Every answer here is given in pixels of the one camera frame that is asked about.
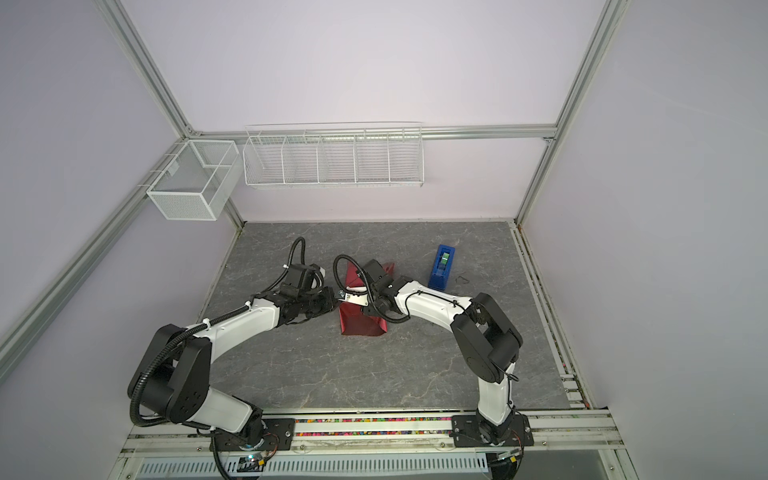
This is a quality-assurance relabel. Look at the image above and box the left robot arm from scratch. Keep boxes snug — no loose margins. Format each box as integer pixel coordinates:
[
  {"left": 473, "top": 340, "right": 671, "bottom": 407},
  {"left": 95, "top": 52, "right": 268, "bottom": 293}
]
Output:
[{"left": 127, "top": 237, "right": 337, "bottom": 447}]

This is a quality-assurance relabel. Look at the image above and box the blue tape dispenser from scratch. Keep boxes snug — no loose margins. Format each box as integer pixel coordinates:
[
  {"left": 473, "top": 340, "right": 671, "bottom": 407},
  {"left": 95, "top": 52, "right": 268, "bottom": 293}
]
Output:
[{"left": 428, "top": 244, "right": 455, "bottom": 291}]

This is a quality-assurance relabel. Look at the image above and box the aluminium front rail frame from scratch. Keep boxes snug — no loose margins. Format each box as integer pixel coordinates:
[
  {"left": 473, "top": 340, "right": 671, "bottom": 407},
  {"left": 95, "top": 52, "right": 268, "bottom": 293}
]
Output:
[{"left": 109, "top": 410, "right": 637, "bottom": 479}]

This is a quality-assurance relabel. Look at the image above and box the small white mesh basket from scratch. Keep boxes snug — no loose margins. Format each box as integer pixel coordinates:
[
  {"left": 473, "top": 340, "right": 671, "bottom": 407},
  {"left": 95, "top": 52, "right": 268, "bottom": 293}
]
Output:
[{"left": 147, "top": 140, "right": 243, "bottom": 221}]

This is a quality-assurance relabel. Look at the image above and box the dark red wrapping paper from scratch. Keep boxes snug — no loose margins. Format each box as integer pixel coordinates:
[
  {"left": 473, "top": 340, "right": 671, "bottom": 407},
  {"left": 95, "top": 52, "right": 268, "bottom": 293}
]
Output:
[{"left": 339, "top": 264, "right": 388, "bottom": 337}]

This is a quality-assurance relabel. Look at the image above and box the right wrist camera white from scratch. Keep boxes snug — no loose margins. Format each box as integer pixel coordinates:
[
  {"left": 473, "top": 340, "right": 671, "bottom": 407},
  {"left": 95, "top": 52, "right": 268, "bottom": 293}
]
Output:
[{"left": 337, "top": 290, "right": 368, "bottom": 306}]

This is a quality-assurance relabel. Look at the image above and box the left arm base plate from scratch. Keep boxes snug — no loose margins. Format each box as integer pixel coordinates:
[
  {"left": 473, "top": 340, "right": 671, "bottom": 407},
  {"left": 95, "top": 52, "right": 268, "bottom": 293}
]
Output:
[{"left": 212, "top": 417, "right": 296, "bottom": 452}]

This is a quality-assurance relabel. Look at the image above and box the white slotted cable duct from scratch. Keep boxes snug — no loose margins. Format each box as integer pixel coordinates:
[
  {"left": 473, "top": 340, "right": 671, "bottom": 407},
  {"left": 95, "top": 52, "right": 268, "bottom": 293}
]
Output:
[{"left": 134, "top": 453, "right": 490, "bottom": 479}]

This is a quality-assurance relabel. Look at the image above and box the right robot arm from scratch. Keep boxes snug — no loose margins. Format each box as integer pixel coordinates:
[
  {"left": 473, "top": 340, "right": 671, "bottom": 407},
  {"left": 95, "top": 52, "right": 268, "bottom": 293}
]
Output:
[{"left": 332, "top": 254, "right": 523, "bottom": 445}]

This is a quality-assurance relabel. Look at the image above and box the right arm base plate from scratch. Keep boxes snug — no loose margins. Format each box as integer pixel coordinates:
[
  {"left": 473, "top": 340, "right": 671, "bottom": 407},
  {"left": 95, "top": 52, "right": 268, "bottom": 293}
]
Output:
[{"left": 449, "top": 411, "right": 535, "bottom": 448}]

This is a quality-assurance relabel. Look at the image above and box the long white wire basket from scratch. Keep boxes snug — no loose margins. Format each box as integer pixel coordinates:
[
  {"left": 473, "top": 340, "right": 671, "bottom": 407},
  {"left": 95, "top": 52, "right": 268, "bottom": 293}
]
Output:
[{"left": 242, "top": 122, "right": 425, "bottom": 188}]

